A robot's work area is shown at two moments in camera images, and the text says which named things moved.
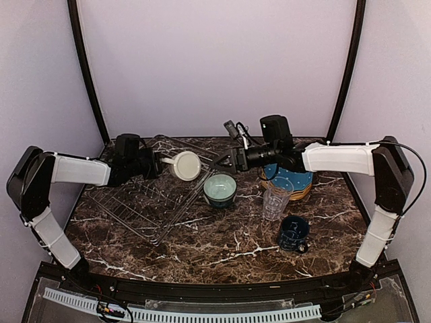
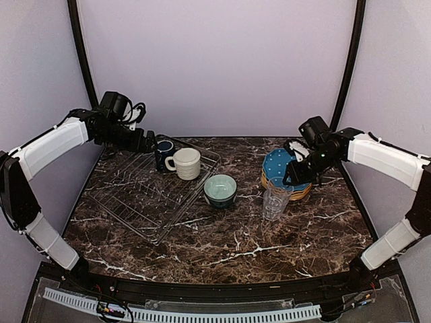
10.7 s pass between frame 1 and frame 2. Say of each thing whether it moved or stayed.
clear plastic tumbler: stayed
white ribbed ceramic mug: moved
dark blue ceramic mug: moved
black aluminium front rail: stayed
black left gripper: moved
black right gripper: moved
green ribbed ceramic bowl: stayed
